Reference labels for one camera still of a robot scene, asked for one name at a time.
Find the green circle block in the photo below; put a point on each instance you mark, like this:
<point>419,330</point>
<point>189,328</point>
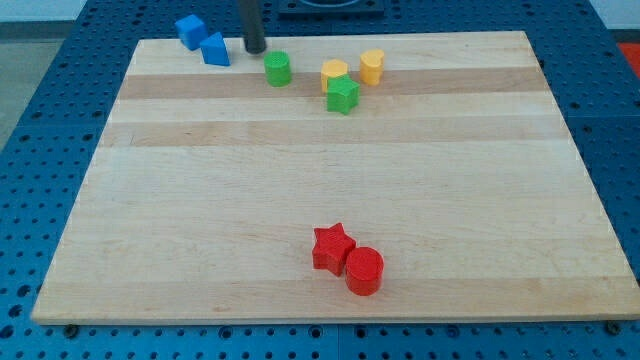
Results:
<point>277,68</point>

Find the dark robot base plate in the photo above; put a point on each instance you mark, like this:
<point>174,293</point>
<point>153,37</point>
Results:
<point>291,9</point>

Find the green star block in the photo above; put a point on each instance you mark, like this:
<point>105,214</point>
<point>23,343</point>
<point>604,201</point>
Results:
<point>342,94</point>

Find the blue triangle block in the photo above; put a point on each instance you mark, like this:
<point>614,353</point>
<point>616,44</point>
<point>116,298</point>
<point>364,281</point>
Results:
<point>214,51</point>

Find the red star block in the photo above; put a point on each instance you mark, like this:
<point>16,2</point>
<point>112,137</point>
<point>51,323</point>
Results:
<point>331,249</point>

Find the wooden board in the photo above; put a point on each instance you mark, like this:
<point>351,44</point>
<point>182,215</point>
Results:
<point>199,204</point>

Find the yellow hexagon block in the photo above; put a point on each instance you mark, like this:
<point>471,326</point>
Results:
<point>330,69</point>

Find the blue cube block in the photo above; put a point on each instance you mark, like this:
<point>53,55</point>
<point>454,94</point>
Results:
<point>191,31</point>

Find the yellow heart block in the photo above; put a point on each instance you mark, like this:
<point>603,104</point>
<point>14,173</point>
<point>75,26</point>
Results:
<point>371,66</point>

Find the red circle block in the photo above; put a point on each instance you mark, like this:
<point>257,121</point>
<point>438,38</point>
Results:
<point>364,271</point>

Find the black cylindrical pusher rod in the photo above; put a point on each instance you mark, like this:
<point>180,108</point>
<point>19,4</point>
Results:
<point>252,26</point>

